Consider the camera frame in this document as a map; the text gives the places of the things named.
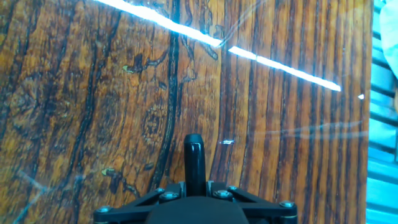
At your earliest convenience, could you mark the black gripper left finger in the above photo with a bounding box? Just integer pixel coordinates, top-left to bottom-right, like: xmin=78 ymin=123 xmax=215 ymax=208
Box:
xmin=92 ymin=182 xmax=187 ymax=224

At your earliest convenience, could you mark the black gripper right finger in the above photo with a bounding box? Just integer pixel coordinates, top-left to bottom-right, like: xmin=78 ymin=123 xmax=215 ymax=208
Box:
xmin=206 ymin=182 xmax=299 ymax=224

